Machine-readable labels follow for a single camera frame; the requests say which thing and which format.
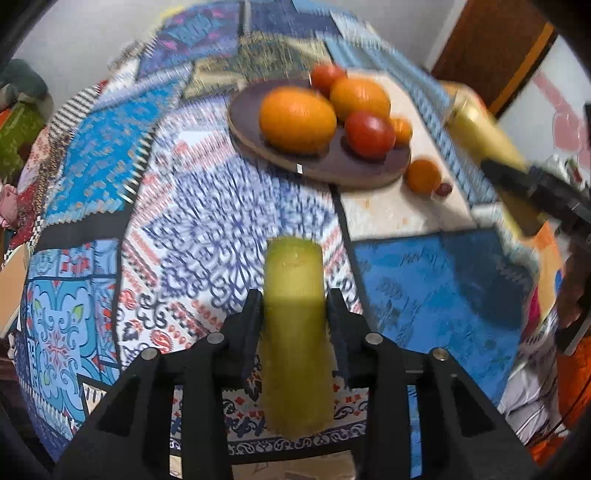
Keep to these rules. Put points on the dark red date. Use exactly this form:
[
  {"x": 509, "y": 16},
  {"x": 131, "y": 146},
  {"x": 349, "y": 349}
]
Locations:
[{"x": 443, "y": 189}]

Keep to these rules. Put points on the patchwork blanket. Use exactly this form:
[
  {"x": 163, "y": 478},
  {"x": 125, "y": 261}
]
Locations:
[{"x": 207, "y": 230}]

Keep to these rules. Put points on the brown wooden plate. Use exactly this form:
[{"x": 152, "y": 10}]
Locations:
[{"x": 360, "y": 168}]

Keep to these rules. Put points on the grey cushion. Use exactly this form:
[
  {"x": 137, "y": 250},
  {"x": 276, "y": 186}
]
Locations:
[{"x": 21, "y": 78}]

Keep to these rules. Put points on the large orange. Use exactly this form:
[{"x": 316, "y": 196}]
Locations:
[{"x": 298, "y": 120}]

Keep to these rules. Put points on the cardboard box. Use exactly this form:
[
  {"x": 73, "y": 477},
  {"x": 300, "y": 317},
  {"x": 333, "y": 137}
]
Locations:
[{"x": 13, "y": 286}]

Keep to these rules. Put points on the pink plush toy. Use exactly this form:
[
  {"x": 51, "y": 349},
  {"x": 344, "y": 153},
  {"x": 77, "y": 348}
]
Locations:
[{"x": 7, "y": 205}]

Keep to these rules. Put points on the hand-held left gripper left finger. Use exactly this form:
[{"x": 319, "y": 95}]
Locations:
[{"x": 249, "y": 318}]

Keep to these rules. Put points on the small tangerine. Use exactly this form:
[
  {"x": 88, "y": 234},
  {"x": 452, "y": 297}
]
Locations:
[
  {"x": 402, "y": 130},
  {"x": 422, "y": 175}
]

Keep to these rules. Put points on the white patterned cloth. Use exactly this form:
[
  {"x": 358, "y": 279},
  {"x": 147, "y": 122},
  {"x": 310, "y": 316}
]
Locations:
[{"x": 531, "y": 392}]

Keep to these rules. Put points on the red tomato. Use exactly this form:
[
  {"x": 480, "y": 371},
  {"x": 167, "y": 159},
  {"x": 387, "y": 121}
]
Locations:
[
  {"x": 325, "y": 76},
  {"x": 369, "y": 134}
]

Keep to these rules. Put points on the wooden door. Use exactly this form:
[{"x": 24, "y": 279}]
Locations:
[{"x": 494, "y": 46}]

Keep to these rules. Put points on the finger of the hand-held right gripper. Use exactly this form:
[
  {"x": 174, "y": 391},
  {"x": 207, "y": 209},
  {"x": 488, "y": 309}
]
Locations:
[{"x": 512, "y": 177}]

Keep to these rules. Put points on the orange cloth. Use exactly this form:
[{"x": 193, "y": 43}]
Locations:
[{"x": 570, "y": 406}]

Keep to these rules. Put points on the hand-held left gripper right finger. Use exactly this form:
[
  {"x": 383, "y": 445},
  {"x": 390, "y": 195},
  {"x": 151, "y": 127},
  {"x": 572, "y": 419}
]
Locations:
[{"x": 339, "y": 318}]

